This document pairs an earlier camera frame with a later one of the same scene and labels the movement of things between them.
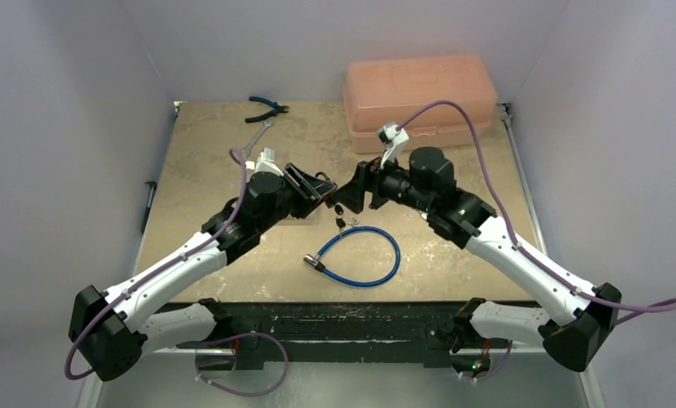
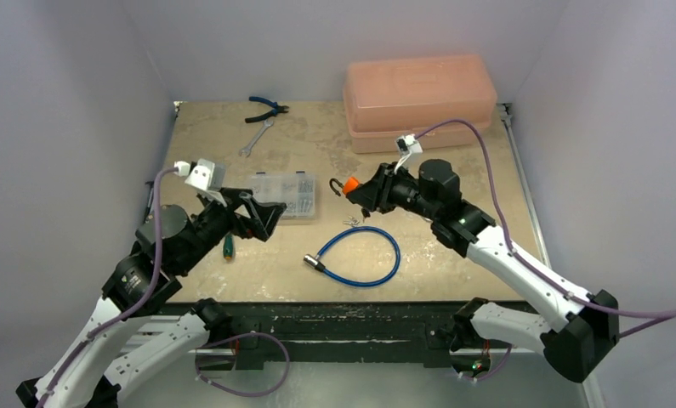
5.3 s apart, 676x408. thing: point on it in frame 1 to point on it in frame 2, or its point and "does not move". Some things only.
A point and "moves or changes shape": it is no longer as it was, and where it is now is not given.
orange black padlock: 329,199 moves or changes shape
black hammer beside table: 151,194 does not move
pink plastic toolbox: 380,91 does not move
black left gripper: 309,190 to 263,215
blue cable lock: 316,262 does not move
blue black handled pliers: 276,110 does not move
